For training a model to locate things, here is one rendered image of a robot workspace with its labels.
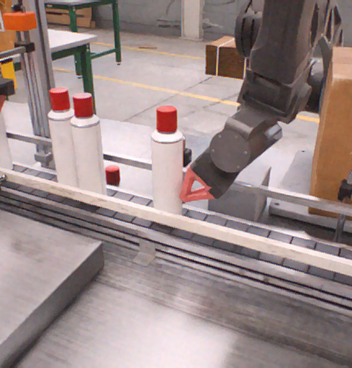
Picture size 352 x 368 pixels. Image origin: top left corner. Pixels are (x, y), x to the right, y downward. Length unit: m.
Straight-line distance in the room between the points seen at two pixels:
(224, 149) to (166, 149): 0.15
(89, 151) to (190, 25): 6.05
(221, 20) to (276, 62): 6.01
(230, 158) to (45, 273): 0.33
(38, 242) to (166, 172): 0.24
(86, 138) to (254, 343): 0.42
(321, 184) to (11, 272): 0.56
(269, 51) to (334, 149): 0.31
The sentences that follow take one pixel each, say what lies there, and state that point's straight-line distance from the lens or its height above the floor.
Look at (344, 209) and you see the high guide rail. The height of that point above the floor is 0.96.
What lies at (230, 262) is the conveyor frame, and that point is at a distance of 0.70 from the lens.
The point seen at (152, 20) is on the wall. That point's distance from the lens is 7.19.
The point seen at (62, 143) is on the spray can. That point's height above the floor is 0.99.
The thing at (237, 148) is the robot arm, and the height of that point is 1.09.
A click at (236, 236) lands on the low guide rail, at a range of 0.68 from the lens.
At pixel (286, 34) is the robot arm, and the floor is 1.22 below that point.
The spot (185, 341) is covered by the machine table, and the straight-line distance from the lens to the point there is 0.63.
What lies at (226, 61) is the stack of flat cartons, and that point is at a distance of 4.78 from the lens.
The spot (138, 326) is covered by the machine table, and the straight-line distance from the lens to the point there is 0.65.
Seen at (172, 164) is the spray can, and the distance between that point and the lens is 0.69.
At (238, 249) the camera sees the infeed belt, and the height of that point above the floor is 0.88.
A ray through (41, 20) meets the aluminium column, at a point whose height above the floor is 1.17.
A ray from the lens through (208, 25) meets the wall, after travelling 6.67.
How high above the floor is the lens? 1.32
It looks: 30 degrees down
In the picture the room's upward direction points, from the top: straight up
